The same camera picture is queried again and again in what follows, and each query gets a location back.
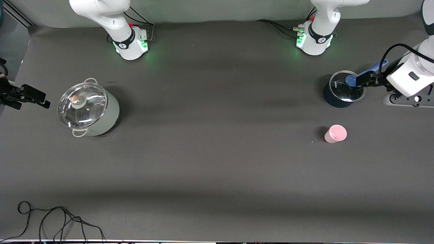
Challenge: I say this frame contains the black left arm base cables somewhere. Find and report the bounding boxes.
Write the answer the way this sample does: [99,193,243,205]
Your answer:
[256,0,317,38]

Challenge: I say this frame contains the thin black loose cable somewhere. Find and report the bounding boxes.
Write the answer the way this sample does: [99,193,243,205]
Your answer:
[0,201,105,242]

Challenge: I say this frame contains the dark metal frame rail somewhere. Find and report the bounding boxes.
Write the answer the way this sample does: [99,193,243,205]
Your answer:
[0,0,36,27]

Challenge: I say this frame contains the pale grey stock pot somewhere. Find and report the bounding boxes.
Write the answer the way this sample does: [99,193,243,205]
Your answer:
[72,78,120,137]

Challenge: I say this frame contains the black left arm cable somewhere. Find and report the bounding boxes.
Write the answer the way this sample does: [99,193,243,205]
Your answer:
[379,43,434,87]

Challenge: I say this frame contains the black right arm base cables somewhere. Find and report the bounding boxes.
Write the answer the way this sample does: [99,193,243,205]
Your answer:
[108,5,155,43]

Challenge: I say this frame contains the black arm base cables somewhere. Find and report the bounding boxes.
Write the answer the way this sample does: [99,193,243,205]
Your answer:
[108,5,155,43]
[256,0,317,38]

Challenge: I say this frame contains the pink plastic cup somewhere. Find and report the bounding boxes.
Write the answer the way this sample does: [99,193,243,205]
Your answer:
[324,125,347,143]

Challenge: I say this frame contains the glass lid with grey knob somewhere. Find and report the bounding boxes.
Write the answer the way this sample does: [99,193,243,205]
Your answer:
[57,82,108,129]

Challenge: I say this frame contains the dark blue saucepan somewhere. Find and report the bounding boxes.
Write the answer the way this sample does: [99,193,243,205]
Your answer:
[323,60,389,108]

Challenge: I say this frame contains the glass lid with blue knob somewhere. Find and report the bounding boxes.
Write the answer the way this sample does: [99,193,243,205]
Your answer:
[329,70,367,102]

